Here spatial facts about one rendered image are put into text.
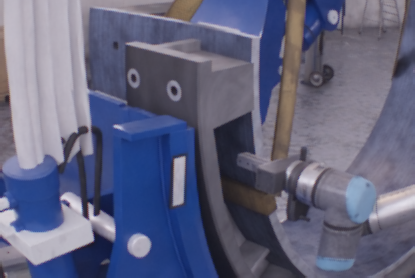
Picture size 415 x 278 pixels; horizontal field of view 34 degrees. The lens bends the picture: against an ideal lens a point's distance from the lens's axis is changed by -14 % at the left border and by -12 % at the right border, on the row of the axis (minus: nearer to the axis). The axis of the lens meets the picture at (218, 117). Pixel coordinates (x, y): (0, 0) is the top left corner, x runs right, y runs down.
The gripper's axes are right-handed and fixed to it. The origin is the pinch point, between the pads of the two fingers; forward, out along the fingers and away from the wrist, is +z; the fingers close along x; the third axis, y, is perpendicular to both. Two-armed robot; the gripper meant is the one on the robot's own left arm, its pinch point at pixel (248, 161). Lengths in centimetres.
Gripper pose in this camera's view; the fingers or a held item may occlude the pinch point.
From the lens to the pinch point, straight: 167.1
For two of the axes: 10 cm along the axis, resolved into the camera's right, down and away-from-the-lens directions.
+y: 0.6, -9.6, -2.7
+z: -7.1, -2.4, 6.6
